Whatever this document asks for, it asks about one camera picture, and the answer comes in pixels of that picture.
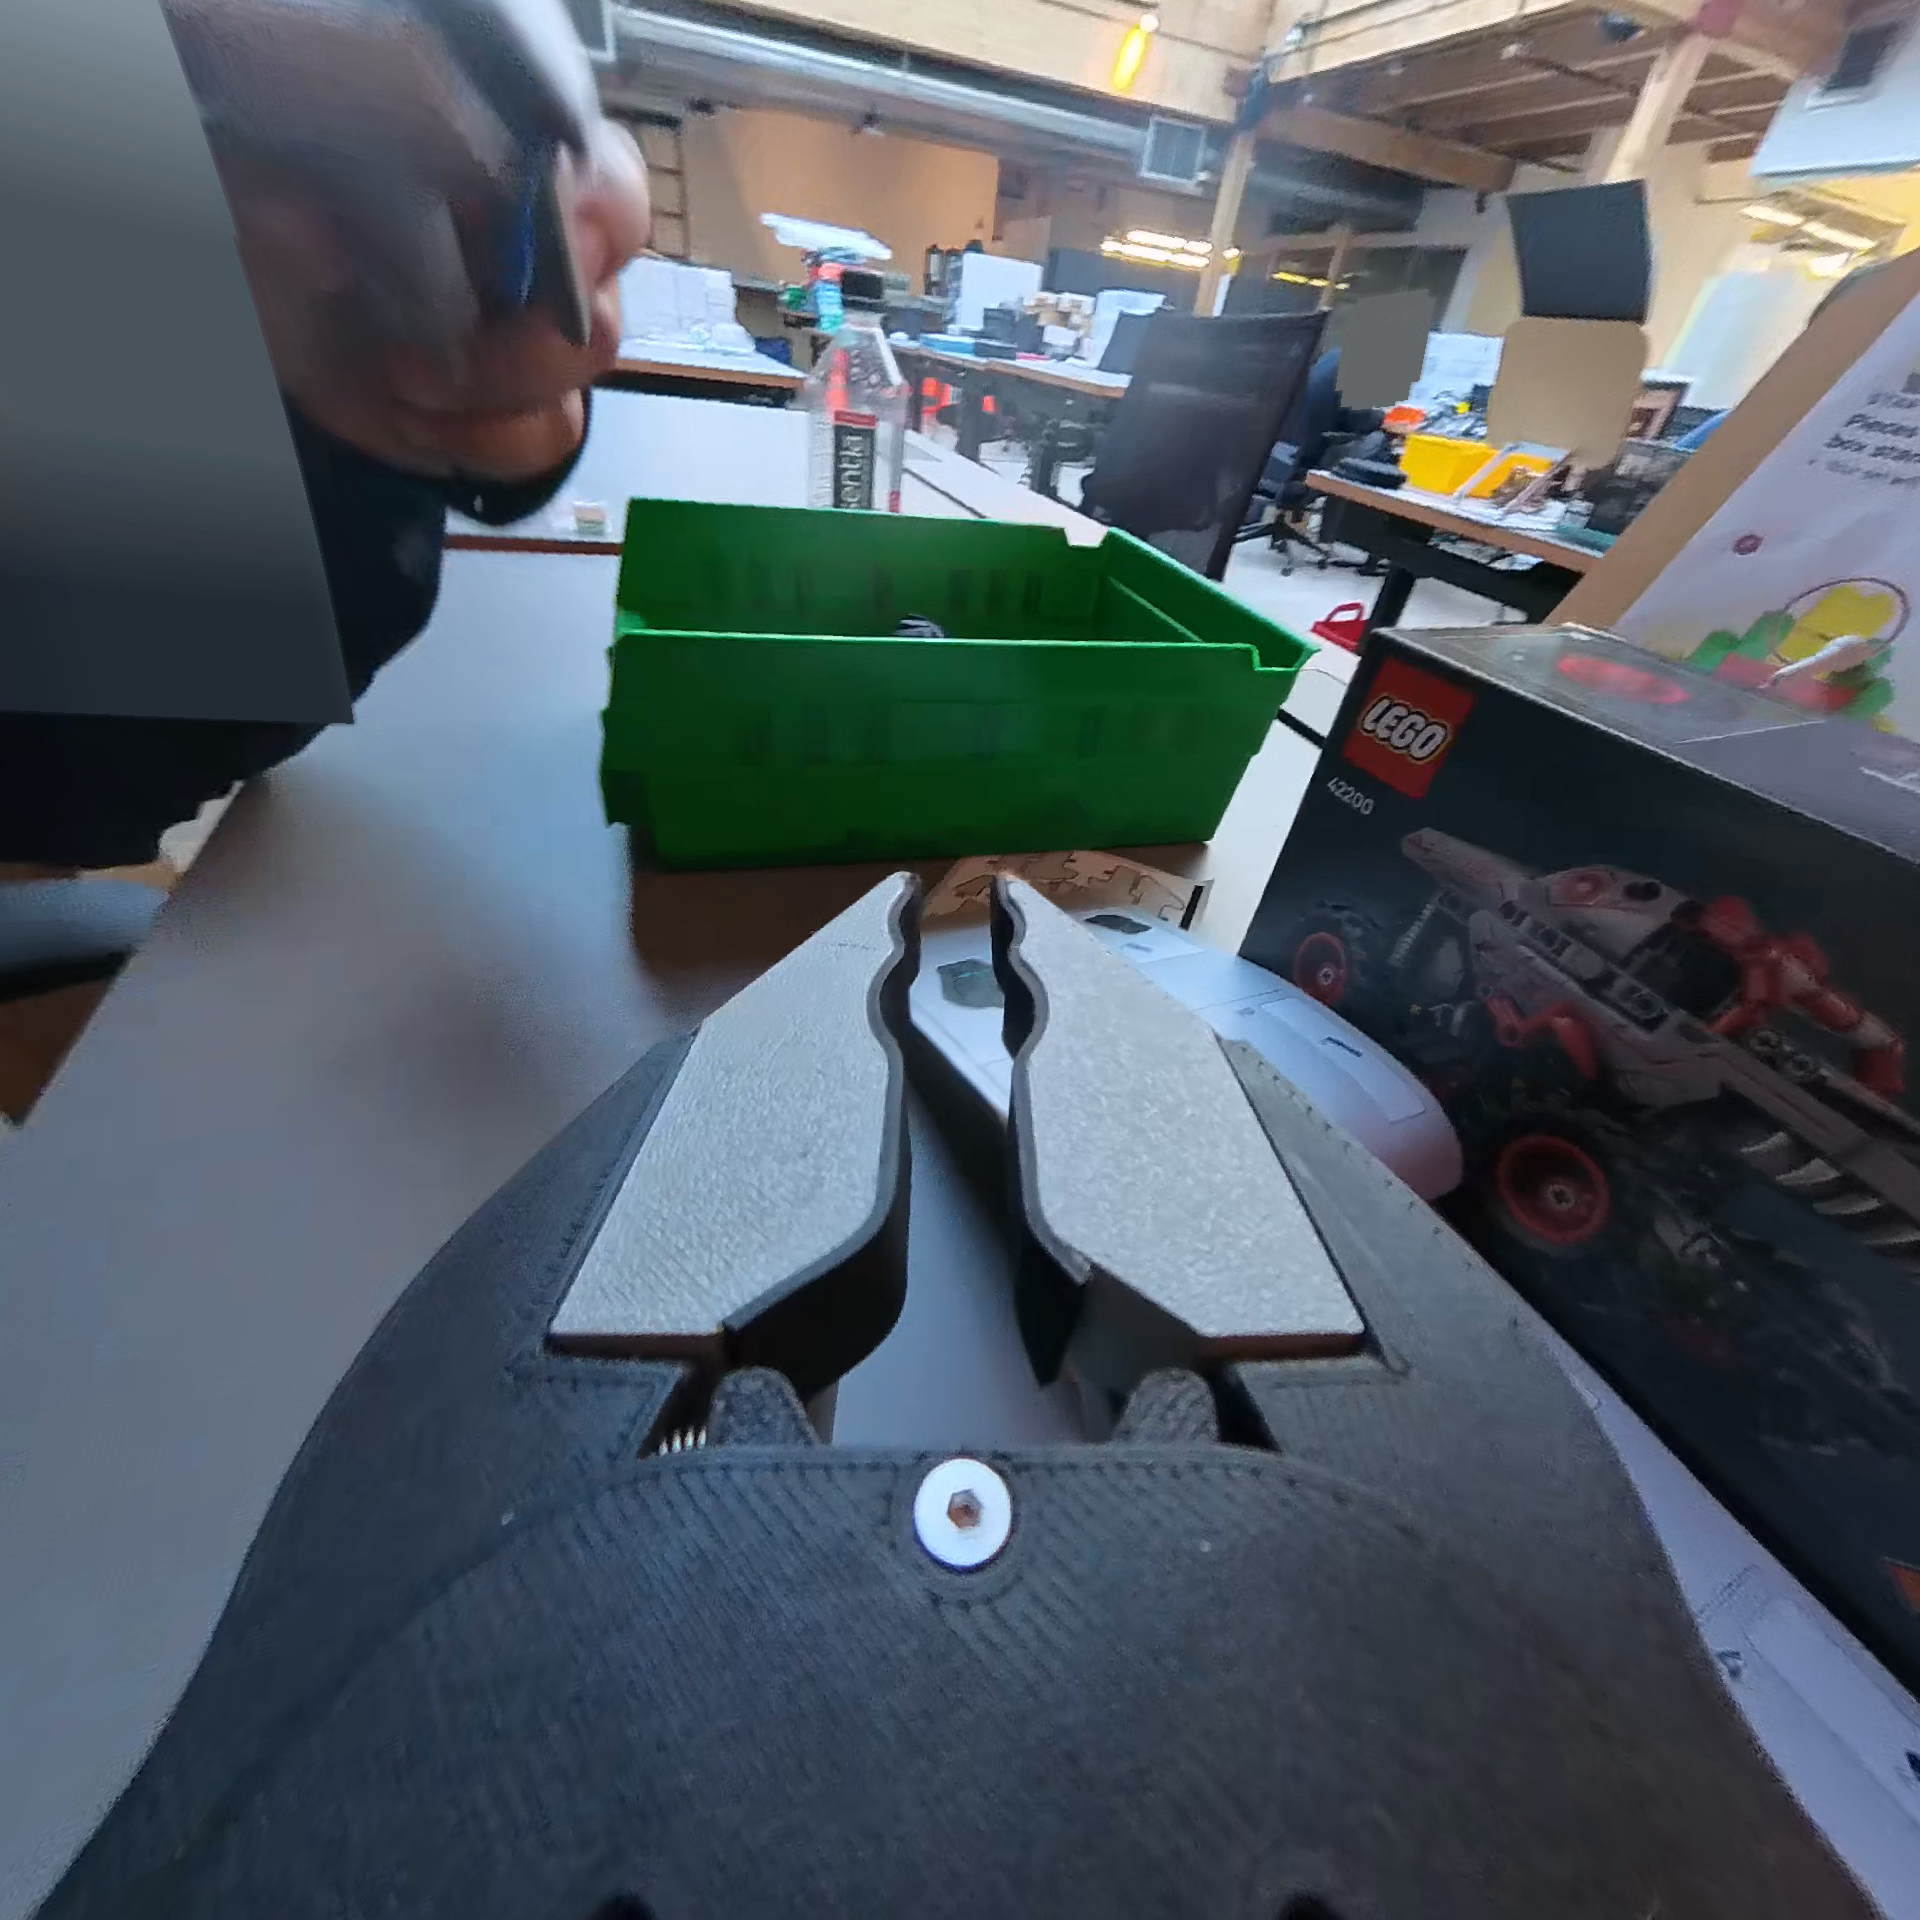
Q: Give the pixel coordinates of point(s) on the black lego box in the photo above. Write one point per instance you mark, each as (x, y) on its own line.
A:
(1616, 1015)

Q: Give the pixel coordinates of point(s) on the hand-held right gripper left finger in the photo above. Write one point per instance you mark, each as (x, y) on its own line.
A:
(738, 1168)

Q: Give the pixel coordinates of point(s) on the cardboard sign with print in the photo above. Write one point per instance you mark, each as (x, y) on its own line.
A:
(1777, 488)

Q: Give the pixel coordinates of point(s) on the person's left hand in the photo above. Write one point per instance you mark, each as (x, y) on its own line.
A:
(399, 306)

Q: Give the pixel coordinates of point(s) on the yellow plastic bin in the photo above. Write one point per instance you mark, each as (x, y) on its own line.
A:
(1455, 457)

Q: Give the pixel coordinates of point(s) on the black monitor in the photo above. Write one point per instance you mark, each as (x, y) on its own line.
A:
(1576, 246)

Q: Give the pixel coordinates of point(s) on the black mesh office chair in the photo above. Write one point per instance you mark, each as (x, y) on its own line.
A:
(1196, 417)

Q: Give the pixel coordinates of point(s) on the lego instruction booklet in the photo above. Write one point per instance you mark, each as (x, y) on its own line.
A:
(1296, 1049)

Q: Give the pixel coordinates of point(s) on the wooden workbench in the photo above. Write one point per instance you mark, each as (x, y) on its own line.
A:
(1445, 516)

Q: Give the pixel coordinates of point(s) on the clear plastic water bottle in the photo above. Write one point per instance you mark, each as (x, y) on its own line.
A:
(851, 439)

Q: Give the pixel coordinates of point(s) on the small red basket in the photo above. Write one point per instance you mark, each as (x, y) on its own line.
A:
(1341, 625)

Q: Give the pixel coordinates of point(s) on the green plastic bin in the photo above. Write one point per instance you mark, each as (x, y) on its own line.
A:
(930, 737)

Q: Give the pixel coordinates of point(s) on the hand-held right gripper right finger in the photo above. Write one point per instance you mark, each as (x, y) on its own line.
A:
(1185, 1168)

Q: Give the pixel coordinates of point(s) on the wooden jigsaw board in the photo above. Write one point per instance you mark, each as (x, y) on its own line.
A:
(1082, 878)

